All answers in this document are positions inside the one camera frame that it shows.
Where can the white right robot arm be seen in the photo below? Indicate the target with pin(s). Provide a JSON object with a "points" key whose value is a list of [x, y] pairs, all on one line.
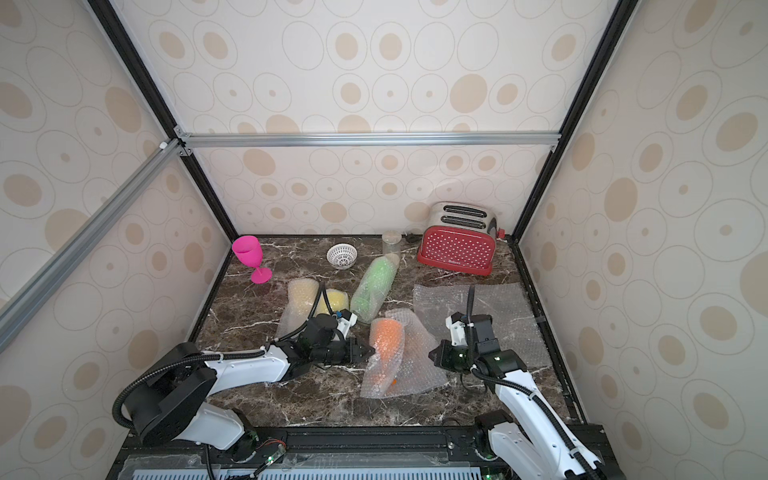
{"points": [[528, 435]]}

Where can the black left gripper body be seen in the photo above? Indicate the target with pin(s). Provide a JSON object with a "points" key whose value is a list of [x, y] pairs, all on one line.
{"points": [[335, 352]]}

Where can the clear jar with powder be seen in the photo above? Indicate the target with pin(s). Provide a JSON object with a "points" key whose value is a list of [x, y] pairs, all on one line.
{"points": [[391, 242]]}

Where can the orange glass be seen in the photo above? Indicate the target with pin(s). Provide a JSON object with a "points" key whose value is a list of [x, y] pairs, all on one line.
{"points": [[387, 337]]}

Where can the pink plastic wine glass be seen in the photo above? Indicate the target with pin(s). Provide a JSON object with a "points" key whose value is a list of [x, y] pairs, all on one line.
{"points": [[249, 252]]}

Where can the beige glass in bubble wrap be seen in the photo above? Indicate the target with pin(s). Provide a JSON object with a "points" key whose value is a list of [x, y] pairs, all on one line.
{"points": [[301, 295]]}

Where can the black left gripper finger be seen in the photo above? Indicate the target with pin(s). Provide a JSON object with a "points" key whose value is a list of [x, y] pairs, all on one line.
{"points": [[359, 359], [361, 349]]}

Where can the clear bubble wrap sheet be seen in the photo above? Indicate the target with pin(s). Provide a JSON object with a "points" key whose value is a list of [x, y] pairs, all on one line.
{"points": [[514, 324], [417, 373]]}

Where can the horizontal aluminium frame bar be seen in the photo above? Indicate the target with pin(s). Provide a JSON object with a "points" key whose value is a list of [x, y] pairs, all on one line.
{"points": [[380, 139]]}

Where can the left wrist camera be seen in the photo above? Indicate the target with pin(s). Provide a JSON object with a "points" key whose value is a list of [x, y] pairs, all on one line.
{"points": [[345, 321]]}

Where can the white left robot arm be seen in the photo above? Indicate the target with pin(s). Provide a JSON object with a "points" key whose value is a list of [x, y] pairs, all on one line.
{"points": [[170, 401]]}

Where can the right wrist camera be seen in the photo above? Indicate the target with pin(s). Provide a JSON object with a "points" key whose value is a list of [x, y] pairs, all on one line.
{"points": [[457, 330]]}

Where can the green glass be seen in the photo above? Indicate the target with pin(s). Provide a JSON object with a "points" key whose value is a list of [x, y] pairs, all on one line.
{"points": [[374, 287]]}

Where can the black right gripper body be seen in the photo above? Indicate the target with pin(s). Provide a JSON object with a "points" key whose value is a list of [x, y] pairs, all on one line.
{"points": [[480, 327]]}

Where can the yellow glass in bubble wrap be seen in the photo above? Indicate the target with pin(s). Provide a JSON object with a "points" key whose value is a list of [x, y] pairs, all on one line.
{"points": [[332, 301]]}

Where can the red polka dot toaster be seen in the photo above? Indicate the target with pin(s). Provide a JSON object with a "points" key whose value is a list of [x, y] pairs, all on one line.
{"points": [[460, 237]]}

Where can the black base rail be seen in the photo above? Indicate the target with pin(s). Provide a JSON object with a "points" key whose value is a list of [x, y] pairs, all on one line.
{"points": [[437, 452]]}

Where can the left diagonal aluminium frame bar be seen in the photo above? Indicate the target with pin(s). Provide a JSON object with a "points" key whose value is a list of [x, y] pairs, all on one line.
{"points": [[22, 308]]}

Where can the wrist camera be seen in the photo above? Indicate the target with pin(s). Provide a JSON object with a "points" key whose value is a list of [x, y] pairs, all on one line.
{"points": [[457, 330], [345, 321]]}

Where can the white perforated strainer bowl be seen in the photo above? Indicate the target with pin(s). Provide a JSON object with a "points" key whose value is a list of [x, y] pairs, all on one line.
{"points": [[342, 256]]}

